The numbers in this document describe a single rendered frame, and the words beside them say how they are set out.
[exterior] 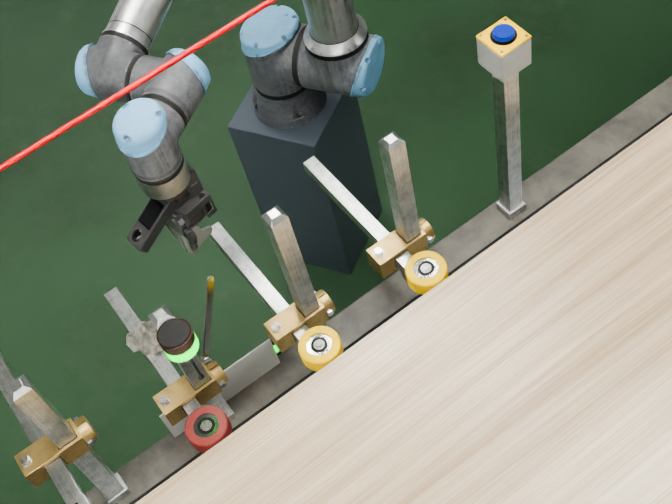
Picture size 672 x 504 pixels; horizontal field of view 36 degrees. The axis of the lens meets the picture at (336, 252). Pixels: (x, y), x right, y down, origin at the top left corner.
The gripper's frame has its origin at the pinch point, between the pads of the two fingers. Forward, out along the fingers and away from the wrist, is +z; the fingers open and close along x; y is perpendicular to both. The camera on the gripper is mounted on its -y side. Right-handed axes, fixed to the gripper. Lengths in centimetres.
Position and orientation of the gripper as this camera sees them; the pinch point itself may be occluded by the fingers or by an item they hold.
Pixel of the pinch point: (189, 251)
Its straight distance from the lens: 198.8
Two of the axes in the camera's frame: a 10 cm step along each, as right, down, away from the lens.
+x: -7.0, -5.2, 4.9
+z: 1.6, 5.5, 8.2
